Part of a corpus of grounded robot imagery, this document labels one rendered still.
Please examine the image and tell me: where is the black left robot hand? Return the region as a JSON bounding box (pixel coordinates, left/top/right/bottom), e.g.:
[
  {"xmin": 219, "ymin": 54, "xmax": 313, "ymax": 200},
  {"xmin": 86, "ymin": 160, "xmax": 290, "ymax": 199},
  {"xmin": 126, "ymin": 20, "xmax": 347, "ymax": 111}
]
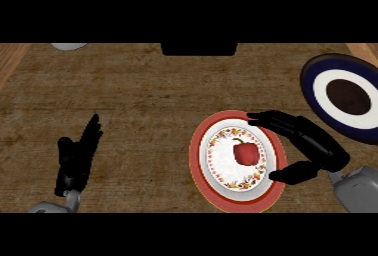
[{"xmin": 53, "ymin": 113, "xmax": 105, "ymax": 198}]

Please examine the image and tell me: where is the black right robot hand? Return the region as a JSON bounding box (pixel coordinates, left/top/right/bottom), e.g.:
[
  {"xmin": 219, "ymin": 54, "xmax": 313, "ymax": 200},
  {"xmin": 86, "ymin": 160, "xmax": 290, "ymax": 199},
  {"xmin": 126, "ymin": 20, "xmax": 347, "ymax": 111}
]
[{"xmin": 245, "ymin": 110, "xmax": 352, "ymax": 186}]

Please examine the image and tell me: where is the red bell pepper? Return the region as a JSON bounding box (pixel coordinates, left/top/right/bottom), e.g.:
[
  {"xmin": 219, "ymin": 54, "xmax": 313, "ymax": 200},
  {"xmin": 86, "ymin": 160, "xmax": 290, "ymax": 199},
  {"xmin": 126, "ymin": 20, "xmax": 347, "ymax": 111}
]
[{"xmin": 232, "ymin": 137, "xmax": 262, "ymax": 167}]

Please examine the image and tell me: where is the navy and white plate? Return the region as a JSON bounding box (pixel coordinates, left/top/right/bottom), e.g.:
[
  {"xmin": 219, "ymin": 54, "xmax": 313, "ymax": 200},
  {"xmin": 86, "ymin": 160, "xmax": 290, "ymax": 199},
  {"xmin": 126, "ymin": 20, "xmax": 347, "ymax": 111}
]
[{"xmin": 300, "ymin": 53, "xmax": 378, "ymax": 146}]

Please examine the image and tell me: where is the red-rimmed floral plate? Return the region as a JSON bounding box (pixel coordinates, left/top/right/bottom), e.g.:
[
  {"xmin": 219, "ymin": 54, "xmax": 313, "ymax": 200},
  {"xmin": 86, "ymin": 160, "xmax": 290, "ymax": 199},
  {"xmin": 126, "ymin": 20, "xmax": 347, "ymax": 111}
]
[{"xmin": 188, "ymin": 109, "xmax": 290, "ymax": 214}]

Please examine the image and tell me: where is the pale grey round object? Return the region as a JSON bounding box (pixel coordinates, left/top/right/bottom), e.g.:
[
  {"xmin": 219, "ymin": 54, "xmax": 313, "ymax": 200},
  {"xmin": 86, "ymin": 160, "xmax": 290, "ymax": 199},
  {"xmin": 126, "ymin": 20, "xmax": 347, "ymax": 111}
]
[{"xmin": 50, "ymin": 42, "xmax": 90, "ymax": 52}]

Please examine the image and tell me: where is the black box-shaped appliance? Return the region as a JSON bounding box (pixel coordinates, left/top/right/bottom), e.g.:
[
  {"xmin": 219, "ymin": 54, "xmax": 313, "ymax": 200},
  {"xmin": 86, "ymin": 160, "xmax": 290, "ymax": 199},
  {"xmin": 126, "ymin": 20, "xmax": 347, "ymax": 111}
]
[{"xmin": 161, "ymin": 42, "xmax": 239, "ymax": 57}]

